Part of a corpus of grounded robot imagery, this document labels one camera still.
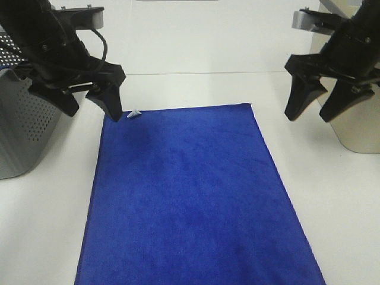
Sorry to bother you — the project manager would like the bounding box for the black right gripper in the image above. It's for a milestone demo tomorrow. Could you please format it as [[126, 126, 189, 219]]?
[[284, 1, 379, 122]]

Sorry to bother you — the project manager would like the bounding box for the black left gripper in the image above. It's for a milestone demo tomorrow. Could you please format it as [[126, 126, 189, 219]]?
[[1, 1, 126, 122]]

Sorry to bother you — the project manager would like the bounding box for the blue towel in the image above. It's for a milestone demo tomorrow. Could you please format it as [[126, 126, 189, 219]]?
[[75, 103, 325, 284]]

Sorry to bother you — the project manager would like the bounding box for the white towel label tag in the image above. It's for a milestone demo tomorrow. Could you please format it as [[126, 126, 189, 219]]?
[[127, 109, 142, 119]]

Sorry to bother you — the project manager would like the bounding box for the beige plastic basket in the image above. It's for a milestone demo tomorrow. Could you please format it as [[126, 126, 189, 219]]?
[[305, 0, 380, 154]]

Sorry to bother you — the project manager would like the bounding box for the grey perforated laundry basket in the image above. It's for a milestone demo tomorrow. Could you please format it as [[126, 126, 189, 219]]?
[[1, 48, 62, 179]]

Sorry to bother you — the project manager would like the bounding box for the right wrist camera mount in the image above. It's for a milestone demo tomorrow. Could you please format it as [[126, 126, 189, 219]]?
[[292, 9, 349, 36]]

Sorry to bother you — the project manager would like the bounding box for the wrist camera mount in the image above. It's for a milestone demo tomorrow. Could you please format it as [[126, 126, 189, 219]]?
[[292, 9, 349, 36], [55, 5, 105, 30]]

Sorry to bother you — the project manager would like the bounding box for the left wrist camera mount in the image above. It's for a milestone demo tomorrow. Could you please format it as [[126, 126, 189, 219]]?
[[55, 5, 105, 30]]

